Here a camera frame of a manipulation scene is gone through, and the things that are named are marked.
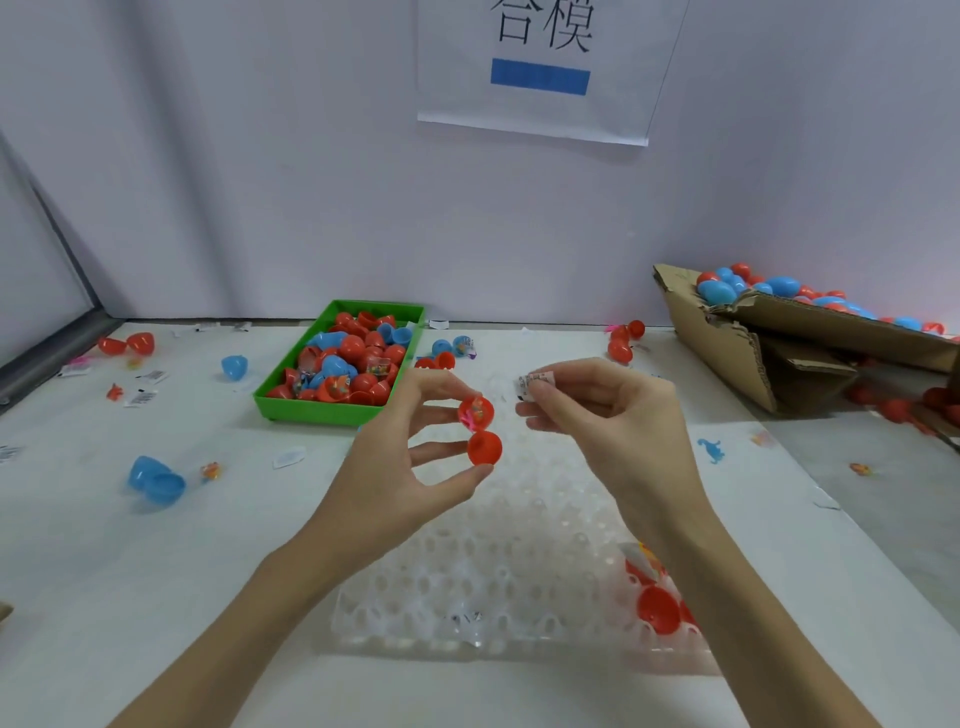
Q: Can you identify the cardboard box of capsules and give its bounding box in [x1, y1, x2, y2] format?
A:
[654, 264, 960, 417]

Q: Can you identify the person's left hand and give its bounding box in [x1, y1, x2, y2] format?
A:
[277, 367, 500, 594]

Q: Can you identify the blue egg shell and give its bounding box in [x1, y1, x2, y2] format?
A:
[127, 454, 188, 507]

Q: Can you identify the person's right hand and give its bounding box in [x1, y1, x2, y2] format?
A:
[514, 357, 719, 530]

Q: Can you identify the clear triangular panel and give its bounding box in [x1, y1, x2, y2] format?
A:
[0, 135, 99, 369]

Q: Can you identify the pile of finished eggs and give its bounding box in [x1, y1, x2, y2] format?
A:
[693, 264, 954, 335]

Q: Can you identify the grey metal rail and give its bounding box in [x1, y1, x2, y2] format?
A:
[0, 307, 119, 410]

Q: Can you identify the white paper sign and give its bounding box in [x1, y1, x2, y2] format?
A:
[415, 0, 692, 149]

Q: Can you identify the person's right forearm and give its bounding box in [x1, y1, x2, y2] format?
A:
[648, 487, 887, 728]

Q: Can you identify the small capsule cluster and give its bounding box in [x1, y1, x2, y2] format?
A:
[417, 333, 479, 371]

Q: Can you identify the clear plastic egg tray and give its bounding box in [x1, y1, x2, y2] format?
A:
[330, 367, 722, 669]

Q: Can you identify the green plastic tray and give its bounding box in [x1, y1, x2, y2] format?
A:
[253, 298, 428, 429]

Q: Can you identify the pile of capsule halves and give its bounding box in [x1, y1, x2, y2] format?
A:
[267, 309, 417, 407]

